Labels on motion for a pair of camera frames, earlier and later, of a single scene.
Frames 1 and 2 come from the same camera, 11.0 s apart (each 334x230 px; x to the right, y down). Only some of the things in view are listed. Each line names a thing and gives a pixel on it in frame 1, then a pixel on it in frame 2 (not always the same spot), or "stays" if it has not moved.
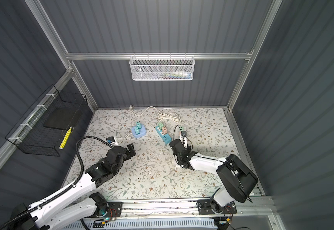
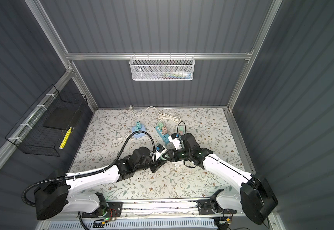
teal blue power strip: (166, 138) stays
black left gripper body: (127, 155) → (154, 166)
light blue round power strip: (142, 131) stays
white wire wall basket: (161, 68) stays
